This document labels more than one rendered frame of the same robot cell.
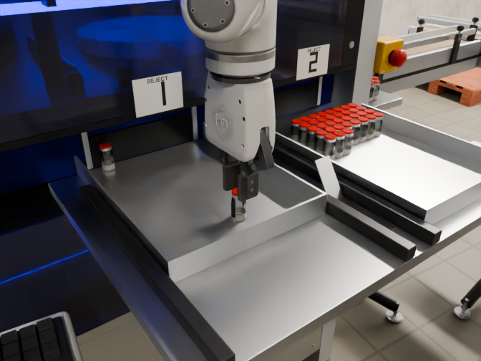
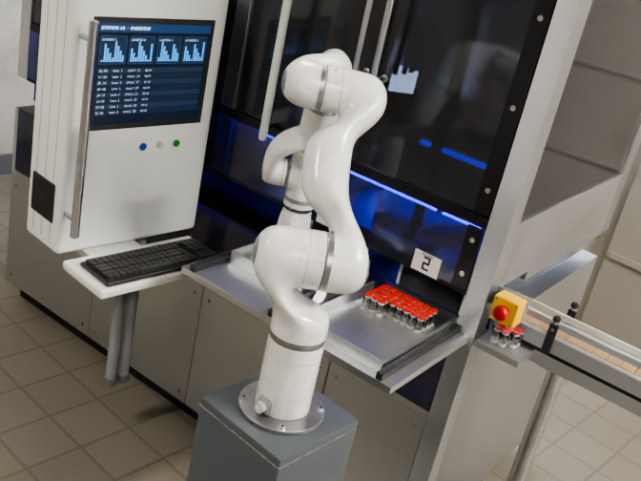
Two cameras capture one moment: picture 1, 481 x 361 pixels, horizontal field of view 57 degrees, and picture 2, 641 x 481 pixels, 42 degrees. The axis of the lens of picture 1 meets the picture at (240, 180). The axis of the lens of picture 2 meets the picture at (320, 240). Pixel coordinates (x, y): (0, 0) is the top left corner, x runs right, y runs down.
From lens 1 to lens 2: 2.09 m
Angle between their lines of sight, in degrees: 61
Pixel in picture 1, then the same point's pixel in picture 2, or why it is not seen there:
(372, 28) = (485, 274)
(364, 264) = (260, 304)
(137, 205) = not seen: hidden behind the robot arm
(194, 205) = not seen: hidden behind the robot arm
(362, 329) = not seen: outside the picture
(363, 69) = (472, 302)
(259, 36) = (290, 192)
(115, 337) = (265, 330)
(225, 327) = (211, 271)
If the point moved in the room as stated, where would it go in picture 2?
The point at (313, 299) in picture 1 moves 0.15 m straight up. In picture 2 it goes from (233, 290) to (241, 240)
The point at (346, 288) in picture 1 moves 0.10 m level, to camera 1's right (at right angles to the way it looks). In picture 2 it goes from (242, 298) to (250, 318)
